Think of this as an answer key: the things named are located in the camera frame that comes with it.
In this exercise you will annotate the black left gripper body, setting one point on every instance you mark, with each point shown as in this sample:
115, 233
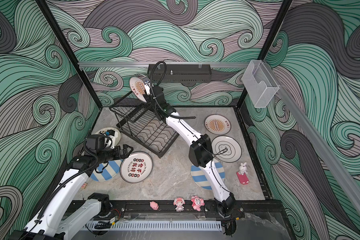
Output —
115, 154

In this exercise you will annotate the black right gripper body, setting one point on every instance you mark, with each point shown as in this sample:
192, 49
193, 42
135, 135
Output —
152, 97

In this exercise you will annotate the orange sunburst plate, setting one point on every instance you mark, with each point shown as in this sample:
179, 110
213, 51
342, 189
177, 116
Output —
138, 88
217, 124

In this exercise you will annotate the blue white striped plate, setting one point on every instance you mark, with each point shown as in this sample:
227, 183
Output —
200, 178
110, 171

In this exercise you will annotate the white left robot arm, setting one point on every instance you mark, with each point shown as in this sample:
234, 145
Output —
48, 223

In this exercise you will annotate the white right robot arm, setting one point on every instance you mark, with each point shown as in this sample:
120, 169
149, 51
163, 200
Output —
200, 148

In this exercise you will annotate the cream floral plate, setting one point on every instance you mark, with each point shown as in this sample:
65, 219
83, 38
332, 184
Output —
118, 134

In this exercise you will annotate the white plate red Chinese characters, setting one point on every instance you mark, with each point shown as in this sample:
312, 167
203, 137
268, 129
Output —
136, 168

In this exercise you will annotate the small pink pig toy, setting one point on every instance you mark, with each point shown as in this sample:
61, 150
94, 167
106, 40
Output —
154, 205

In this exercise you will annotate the pink hooded doll figurine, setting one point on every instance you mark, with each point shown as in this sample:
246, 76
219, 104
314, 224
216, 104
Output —
179, 203

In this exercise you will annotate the pink plush creature toy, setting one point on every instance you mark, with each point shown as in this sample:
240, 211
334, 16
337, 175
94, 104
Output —
197, 203

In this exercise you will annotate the white bunny figurine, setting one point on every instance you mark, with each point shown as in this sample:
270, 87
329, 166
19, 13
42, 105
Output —
243, 169

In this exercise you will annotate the black wire dish rack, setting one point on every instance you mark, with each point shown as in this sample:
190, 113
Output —
138, 121

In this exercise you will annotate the black wall-mounted tray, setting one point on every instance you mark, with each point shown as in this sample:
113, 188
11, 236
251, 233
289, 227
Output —
181, 73

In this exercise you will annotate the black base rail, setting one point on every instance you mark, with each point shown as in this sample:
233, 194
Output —
133, 209

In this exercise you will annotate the white slotted cable duct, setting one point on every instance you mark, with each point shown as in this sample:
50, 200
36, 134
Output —
170, 225

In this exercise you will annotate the clear acrylic wall holder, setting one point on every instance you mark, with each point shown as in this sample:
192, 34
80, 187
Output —
260, 82

